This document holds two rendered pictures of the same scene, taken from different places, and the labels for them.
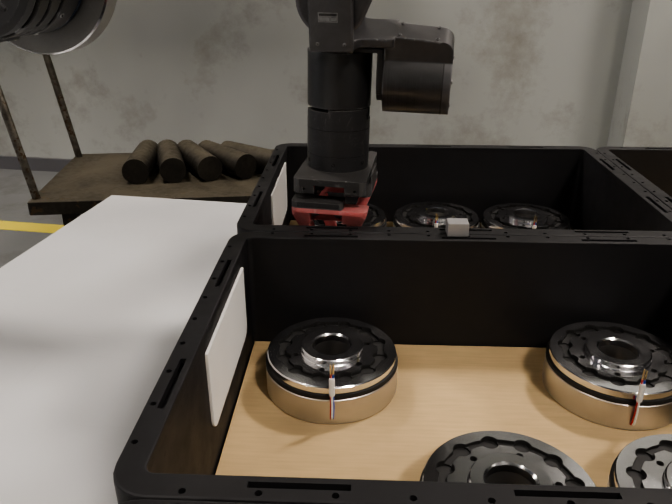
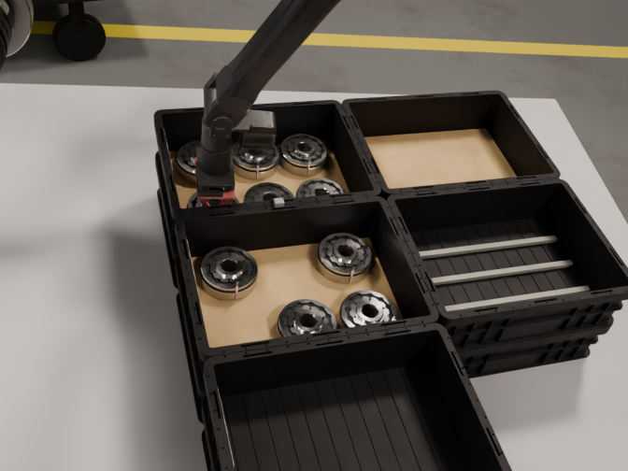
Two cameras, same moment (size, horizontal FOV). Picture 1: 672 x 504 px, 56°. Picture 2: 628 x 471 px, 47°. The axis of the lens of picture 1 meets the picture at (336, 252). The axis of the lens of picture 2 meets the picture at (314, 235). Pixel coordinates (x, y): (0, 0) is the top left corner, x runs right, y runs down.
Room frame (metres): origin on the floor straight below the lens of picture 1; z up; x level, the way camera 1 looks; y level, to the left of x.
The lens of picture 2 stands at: (-0.39, 0.25, 1.87)
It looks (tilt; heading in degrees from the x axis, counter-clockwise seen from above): 46 degrees down; 334
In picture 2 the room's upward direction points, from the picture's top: 11 degrees clockwise
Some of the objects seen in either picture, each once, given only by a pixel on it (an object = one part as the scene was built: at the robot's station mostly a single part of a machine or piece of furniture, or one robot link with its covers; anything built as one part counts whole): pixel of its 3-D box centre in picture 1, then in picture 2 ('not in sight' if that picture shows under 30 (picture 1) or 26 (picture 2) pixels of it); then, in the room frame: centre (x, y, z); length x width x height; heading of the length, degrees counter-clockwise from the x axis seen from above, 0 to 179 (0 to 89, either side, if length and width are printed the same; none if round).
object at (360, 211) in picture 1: (333, 222); (214, 193); (0.56, 0.00, 0.91); 0.07 x 0.07 x 0.09; 81
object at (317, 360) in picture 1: (331, 347); (229, 266); (0.42, 0.00, 0.86); 0.05 x 0.05 x 0.01
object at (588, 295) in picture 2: not in sight; (507, 245); (0.33, -0.50, 0.92); 0.40 x 0.30 x 0.02; 88
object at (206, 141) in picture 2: (346, 77); (221, 132); (0.58, -0.01, 1.05); 0.07 x 0.06 x 0.07; 80
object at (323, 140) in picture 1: (338, 144); (216, 158); (0.58, 0.00, 0.99); 0.10 x 0.07 x 0.07; 171
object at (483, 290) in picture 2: not in sight; (499, 263); (0.33, -0.50, 0.87); 0.40 x 0.30 x 0.11; 88
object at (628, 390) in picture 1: (616, 357); (345, 253); (0.42, -0.22, 0.86); 0.10 x 0.10 x 0.01
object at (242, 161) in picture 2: (436, 217); (254, 153); (0.72, -0.12, 0.86); 0.10 x 0.10 x 0.01
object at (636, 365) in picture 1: (617, 351); (345, 251); (0.42, -0.22, 0.86); 0.05 x 0.05 x 0.01
